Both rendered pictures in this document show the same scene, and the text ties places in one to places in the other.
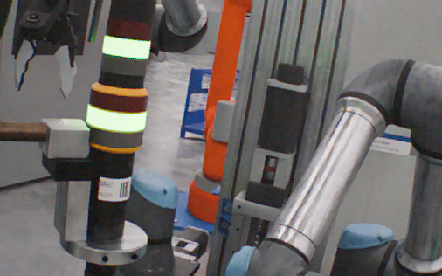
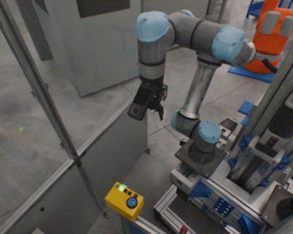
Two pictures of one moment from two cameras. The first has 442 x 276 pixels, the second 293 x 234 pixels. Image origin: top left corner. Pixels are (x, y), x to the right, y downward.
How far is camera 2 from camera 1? 61 cm
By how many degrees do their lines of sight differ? 42
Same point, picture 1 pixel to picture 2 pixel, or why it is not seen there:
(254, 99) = (275, 99)
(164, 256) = (209, 157)
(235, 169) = (254, 125)
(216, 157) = (259, 41)
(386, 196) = not seen: outside the picture
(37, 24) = (136, 116)
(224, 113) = (269, 18)
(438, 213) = not seen: outside the picture
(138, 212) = (199, 142)
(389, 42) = not seen: outside the picture
